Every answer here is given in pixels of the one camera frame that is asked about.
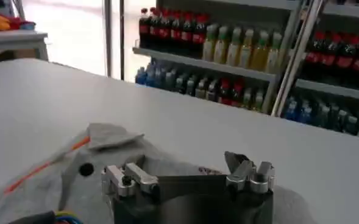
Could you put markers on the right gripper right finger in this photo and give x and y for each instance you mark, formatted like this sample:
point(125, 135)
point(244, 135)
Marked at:
point(249, 176)

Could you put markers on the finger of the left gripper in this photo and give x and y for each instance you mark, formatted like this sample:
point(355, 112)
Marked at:
point(74, 179)

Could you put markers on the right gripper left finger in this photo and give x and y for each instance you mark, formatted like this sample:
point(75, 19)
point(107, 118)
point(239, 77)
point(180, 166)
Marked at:
point(138, 178)

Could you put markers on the grey t-shirt with colourful print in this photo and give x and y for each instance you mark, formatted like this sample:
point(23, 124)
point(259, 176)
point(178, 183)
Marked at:
point(173, 161)

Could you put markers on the shelf with cola and tea bottles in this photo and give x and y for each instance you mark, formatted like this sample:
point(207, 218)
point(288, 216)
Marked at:
point(215, 54)

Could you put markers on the slanted silver metal pole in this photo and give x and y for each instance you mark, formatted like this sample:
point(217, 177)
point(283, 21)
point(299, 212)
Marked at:
point(298, 58)

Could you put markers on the small white side table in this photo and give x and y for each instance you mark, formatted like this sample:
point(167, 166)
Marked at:
point(14, 41)

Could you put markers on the thin black vertical post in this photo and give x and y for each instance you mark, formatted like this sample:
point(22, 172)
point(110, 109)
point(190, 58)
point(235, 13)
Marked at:
point(122, 39)

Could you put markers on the grey vertical post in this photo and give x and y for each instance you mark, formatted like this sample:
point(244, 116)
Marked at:
point(108, 36)

